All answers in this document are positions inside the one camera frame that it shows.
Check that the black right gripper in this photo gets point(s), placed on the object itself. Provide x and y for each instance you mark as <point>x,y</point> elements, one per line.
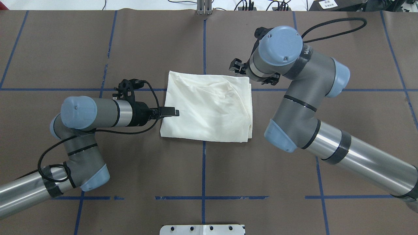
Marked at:
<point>236,65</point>

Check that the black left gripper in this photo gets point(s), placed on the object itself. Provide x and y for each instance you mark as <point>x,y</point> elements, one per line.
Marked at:
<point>141,114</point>

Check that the cream long-sleeve cat shirt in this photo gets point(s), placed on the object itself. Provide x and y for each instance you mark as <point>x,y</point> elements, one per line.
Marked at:
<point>215,108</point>

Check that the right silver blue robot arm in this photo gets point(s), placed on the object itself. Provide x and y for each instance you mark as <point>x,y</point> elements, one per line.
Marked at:
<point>314,77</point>

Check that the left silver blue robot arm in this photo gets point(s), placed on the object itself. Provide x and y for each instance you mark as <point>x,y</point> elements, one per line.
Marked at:
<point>79,119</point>

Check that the black box with label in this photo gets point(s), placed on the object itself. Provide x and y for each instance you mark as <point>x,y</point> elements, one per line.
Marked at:
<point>337,5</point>

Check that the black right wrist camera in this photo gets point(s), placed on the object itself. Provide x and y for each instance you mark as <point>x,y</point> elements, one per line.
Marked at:
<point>261,32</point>

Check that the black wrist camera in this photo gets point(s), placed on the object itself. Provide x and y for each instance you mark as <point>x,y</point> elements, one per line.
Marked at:
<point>125,89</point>
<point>261,32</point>

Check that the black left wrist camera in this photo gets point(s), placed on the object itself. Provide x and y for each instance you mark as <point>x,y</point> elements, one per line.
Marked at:
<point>125,89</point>

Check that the grey aluminium frame post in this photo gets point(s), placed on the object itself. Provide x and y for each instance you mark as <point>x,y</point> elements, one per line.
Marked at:
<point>204,7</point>

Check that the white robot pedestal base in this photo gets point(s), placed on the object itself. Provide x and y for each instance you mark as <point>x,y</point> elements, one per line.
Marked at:
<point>213,229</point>

